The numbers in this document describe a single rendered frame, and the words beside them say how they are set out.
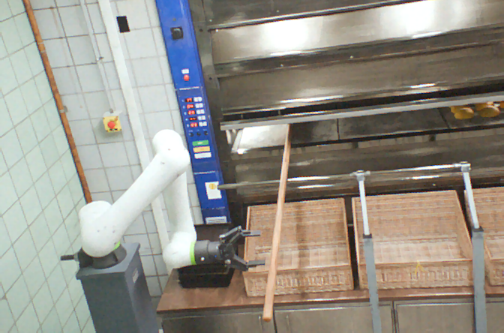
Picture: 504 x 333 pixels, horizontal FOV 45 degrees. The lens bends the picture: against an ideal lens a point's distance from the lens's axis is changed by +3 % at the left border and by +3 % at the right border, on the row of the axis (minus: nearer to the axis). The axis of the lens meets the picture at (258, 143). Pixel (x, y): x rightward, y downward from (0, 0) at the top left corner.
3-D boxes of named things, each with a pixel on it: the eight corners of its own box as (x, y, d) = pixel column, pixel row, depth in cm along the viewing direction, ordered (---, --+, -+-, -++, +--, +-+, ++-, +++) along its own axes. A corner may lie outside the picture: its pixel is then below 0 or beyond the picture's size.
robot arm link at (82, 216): (88, 262, 234) (76, 220, 226) (88, 242, 248) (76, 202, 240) (123, 252, 236) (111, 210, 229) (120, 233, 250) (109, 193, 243)
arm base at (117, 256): (57, 273, 241) (52, 260, 239) (72, 252, 255) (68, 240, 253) (120, 267, 238) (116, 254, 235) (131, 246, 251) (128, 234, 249)
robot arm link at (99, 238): (72, 251, 215) (174, 143, 212) (73, 230, 230) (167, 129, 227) (101, 269, 221) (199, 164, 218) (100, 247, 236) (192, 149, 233)
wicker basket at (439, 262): (355, 238, 343) (350, 196, 333) (457, 232, 334) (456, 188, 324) (359, 291, 299) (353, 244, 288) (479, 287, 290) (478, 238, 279)
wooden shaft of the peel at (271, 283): (271, 323, 198) (270, 316, 197) (262, 324, 198) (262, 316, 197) (292, 127, 353) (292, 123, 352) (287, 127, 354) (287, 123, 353)
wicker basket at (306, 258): (253, 245, 352) (247, 205, 341) (349, 238, 344) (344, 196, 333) (245, 298, 307) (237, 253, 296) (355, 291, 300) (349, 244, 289)
